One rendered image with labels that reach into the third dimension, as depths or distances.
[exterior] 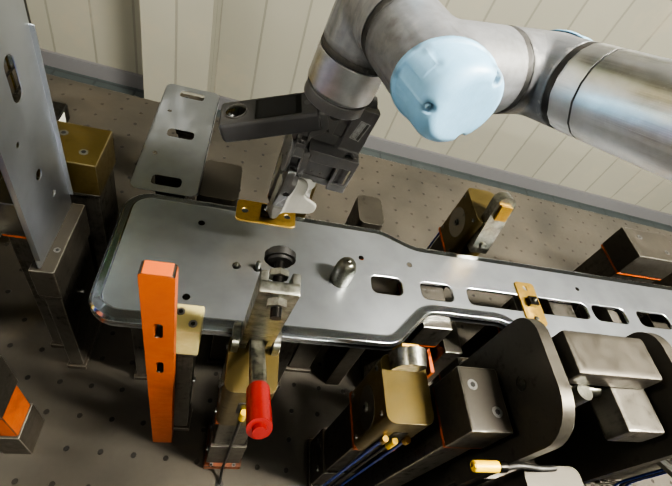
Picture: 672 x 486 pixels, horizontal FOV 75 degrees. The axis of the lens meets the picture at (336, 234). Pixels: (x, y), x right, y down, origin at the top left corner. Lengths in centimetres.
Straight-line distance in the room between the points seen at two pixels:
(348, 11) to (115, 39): 224
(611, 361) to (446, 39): 38
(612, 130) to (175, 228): 54
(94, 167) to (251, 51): 181
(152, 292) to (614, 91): 40
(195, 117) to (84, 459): 60
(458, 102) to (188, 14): 190
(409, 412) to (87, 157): 53
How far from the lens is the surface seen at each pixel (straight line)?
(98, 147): 71
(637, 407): 60
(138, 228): 68
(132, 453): 85
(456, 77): 33
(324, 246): 70
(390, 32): 38
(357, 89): 46
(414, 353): 52
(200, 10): 216
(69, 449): 87
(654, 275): 116
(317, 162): 51
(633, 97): 38
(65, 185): 69
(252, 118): 50
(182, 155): 79
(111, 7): 255
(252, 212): 63
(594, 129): 40
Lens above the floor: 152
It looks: 47 degrees down
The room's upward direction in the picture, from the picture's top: 24 degrees clockwise
